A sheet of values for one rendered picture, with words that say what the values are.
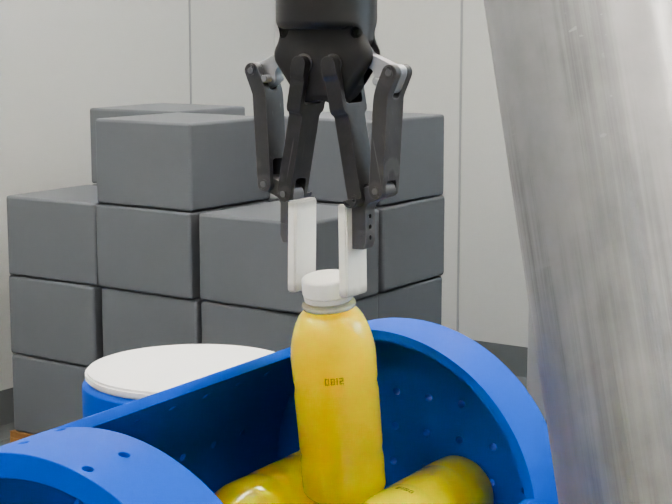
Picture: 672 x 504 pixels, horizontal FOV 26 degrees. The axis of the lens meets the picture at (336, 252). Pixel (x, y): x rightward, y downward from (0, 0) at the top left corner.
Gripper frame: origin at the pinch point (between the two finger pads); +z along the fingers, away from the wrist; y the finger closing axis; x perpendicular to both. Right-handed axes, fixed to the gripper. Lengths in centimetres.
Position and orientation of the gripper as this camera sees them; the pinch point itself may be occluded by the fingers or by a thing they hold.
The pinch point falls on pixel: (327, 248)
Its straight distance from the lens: 110.3
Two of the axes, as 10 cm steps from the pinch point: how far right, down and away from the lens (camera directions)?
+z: 0.0, 9.9, 1.5
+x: -5.2, 1.3, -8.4
